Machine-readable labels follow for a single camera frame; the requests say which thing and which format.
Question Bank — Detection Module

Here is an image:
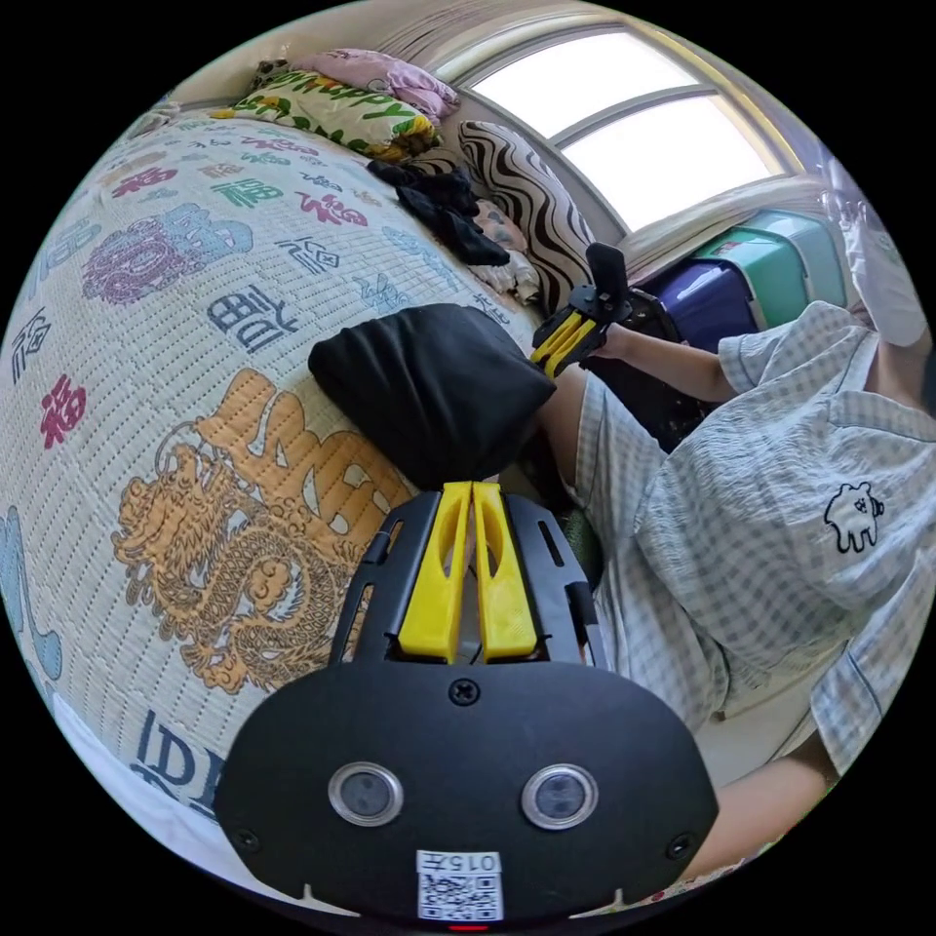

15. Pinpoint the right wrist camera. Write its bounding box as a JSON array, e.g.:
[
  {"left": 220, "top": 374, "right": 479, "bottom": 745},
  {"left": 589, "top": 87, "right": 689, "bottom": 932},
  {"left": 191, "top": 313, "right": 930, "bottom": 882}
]
[{"left": 587, "top": 242, "right": 628, "bottom": 302}]

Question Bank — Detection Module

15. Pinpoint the pink pillow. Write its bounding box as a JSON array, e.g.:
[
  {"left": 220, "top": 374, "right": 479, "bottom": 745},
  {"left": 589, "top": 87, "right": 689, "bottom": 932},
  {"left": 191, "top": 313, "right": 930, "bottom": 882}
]
[{"left": 305, "top": 47, "right": 462, "bottom": 127}]

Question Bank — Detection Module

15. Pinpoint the black and white striped pillow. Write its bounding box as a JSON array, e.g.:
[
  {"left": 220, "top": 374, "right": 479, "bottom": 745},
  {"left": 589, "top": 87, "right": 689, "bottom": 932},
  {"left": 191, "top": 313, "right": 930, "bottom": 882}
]
[{"left": 456, "top": 119, "right": 632, "bottom": 310}]

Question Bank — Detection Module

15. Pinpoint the person's left forearm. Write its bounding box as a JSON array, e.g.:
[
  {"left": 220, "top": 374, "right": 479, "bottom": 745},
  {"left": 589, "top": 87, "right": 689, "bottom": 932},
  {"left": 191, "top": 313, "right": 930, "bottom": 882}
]
[{"left": 683, "top": 751, "right": 843, "bottom": 887}]

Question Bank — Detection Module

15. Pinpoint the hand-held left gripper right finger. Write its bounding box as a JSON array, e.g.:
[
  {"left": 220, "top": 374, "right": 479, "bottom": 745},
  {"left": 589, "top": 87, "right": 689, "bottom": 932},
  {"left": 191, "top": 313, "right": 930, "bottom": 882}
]
[{"left": 472, "top": 482, "right": 548, "bottom": 664}]

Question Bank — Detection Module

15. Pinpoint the bed with printed mat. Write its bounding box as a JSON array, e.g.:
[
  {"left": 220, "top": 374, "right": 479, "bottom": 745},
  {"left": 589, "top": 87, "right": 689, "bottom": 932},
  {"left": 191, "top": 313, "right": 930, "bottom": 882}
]
[{"left": 0, "top": 107, "right": 559, "bottom": 886}]

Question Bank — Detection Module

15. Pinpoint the green storage box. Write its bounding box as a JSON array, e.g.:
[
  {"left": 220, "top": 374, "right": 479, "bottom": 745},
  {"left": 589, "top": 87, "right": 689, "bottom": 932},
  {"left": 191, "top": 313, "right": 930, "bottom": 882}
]
[{"left": 692, "top": 207, "right": 851, "bottom": 332}]

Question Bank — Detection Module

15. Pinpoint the person's body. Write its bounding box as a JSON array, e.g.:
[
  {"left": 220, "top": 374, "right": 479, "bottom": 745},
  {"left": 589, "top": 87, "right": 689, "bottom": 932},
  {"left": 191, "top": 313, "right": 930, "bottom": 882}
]
[{"left": 539, "top": 154, "right": 936, "bottom": 778}]

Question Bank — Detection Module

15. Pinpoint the green and yellow printed pillow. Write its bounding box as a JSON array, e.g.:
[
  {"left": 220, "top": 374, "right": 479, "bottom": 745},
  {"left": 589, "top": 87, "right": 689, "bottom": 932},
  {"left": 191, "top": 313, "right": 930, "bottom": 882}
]
[{"left": 210, "top": 68, "right": 446, "bottom": 159}]

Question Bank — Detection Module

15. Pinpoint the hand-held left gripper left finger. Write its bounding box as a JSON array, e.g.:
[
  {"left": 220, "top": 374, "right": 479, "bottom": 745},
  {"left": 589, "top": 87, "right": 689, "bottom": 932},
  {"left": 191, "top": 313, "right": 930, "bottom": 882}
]
[{"left": 397, "top": 482, "right": 474, "bottom": 664}]

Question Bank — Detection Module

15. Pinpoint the pile of clothes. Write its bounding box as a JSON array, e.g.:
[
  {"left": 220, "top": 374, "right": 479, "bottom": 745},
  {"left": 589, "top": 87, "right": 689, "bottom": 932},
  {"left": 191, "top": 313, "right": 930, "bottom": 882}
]
[{"left": 368, "top": 157, "right": 547, "bottom": 305}]

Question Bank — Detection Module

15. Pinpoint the purple storage box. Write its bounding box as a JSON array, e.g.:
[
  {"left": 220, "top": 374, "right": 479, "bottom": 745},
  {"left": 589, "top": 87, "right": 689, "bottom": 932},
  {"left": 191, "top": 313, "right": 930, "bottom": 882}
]
[{"left": 642, "top": 255, "right": 763, "bottom": 354}]

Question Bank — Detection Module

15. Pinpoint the person's right hand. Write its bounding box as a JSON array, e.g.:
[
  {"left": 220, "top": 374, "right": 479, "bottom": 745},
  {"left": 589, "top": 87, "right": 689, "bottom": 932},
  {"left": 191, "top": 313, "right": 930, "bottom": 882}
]
[{"left": 589, "top": 320, "right": 650, "bottom": 364}]

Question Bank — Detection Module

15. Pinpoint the person's right forearm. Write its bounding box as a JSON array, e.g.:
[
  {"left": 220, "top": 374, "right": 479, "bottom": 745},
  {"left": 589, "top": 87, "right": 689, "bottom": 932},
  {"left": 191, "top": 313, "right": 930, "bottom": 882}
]
[{"left": 634, "top": 332, "right": 734, "bottom": 405}]

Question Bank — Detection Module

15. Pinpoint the black t-shirt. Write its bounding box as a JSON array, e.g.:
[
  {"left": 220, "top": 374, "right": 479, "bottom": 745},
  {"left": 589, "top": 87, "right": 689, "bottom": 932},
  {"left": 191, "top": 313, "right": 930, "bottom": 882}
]
[{"left": 306, "top": 302, "right": 559, "bottom": 495}]

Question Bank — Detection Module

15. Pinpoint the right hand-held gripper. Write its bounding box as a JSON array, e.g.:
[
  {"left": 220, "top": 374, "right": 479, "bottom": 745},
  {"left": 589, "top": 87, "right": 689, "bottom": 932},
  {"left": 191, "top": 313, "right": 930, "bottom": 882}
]
[{"left": 528, "top": 280, "right": 639, "bottom": 379}]

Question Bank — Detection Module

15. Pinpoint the window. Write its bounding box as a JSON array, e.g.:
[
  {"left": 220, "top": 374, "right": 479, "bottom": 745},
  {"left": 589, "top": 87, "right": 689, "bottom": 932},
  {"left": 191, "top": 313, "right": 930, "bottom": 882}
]
[{"left": 437, "top": 19, "right": 800, "bottom": 237}]

